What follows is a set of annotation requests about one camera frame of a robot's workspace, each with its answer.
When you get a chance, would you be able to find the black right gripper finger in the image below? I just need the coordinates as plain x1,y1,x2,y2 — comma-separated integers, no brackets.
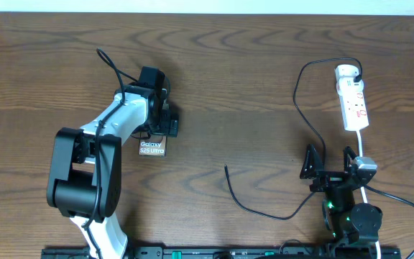
343,146,357,171
300,145,324,179

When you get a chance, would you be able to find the gold Galaxy smartphone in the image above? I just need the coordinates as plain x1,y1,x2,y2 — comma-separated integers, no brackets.
138,135,167,157

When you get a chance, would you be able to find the black charging cable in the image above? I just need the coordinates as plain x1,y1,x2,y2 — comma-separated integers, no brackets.
224,57,364,221

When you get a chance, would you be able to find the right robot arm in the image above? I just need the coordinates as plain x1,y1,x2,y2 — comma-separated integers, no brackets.
300,145,382,258

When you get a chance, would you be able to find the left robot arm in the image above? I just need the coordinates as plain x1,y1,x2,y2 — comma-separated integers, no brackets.
41,66,178,258

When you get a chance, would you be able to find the white plug adapter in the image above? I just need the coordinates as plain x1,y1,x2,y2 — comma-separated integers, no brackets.
335,64,360,81

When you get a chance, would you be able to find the white power strip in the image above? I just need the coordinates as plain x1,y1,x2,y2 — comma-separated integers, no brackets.
336,76,369,132

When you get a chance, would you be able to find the black right camera cable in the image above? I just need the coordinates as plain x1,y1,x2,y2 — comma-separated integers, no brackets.
363,183,414,259

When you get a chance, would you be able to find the black camera cable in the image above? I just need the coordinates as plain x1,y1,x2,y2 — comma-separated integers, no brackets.
363,183,414,259
80,47,139,259

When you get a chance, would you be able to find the black left camera cable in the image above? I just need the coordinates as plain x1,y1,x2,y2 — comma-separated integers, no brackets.
80,47,139,259

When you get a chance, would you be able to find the white power strip cord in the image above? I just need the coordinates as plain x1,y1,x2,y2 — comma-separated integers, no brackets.
356,129,382,259

